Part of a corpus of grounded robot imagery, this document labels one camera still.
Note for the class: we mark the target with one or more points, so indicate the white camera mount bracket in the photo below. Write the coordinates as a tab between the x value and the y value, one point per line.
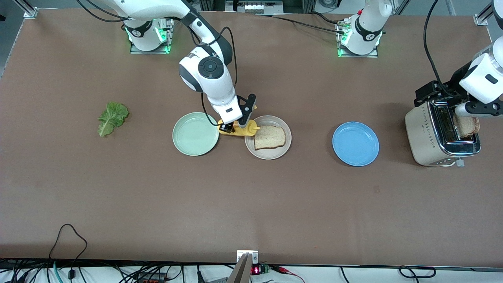
253	255

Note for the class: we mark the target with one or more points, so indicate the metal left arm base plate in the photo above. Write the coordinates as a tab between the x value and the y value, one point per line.
353	56

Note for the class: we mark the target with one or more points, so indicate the beige plate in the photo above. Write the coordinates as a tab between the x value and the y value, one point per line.
268	155

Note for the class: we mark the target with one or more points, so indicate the pale green plate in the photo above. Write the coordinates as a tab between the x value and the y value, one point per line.
195	134

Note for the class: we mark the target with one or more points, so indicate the lit control box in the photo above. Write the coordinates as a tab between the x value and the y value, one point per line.
253	7

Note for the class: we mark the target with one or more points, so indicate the brown bread slice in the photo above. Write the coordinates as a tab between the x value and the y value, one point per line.
467	126
271	138

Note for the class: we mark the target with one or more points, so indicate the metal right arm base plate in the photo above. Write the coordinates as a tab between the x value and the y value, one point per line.
137	51

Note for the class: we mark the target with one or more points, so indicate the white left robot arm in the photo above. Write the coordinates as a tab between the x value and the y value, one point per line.
369	15

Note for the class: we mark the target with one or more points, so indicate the red display circuit board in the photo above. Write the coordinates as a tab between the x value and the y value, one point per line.
256	270

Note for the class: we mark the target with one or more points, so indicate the blue plate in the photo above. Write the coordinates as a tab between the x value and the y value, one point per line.
355	144

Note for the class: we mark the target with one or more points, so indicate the grey aluminium camera bar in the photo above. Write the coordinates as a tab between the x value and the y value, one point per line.
241	273

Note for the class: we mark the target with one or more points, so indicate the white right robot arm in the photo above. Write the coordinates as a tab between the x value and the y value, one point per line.
214	88

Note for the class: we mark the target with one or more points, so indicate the cream and chrome toaster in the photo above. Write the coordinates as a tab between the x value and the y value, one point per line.
420	137

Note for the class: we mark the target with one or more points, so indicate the yellow mustard squeeze bottle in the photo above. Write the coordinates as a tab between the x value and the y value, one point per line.
245	130

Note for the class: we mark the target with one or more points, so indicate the aluminium frame corner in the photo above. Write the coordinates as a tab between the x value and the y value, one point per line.
29	11
481	19

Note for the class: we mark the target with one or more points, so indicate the green lettuce leaf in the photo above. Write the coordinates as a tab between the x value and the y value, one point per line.
112	118

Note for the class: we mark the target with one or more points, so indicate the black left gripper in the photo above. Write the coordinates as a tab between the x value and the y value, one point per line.
437	91

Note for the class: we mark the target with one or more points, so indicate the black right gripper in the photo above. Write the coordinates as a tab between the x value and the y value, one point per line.
226	127

